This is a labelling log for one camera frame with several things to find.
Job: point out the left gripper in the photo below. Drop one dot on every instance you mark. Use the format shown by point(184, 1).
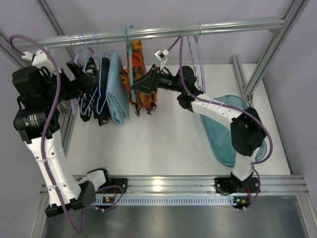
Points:
point(68, 81)

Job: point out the teal transparent plastic tub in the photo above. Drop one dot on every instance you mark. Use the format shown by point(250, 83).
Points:
point(219, 136)

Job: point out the teal plastic hanger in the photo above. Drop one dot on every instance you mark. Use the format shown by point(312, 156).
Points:
point(130, 52)

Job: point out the orange camouflage trousers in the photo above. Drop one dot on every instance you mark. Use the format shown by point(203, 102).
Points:
point(139, 100)

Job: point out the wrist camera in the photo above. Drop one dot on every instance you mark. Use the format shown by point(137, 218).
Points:
point(162, 57)
point(38, 59)

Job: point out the aluminium hanging rail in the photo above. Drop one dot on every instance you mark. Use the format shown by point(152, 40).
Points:
point(164, 32)

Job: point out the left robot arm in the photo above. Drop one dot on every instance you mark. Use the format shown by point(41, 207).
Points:
point(42, 87)

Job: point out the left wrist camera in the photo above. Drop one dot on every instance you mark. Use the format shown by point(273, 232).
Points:
point(38, 59)

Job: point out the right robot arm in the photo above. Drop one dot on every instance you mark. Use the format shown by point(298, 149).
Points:
point(247, 135)

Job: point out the lilac hanger on right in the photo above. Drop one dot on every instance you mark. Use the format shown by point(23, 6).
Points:
point(201, 81)

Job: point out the black white patterned garment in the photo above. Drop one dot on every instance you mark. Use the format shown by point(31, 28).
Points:
point(85, 102)

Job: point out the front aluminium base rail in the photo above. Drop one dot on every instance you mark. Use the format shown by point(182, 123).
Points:
point(195, 190)

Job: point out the light blue folded cloth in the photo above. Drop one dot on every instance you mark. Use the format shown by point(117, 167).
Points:
point(116, 95)

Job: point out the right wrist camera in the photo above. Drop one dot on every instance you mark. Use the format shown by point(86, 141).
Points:
point(162, 57)

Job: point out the dark grey folded garment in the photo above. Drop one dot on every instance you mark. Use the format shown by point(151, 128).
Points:
point(105, 115)

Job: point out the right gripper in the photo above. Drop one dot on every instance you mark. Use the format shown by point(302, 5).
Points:
point(156, 80)

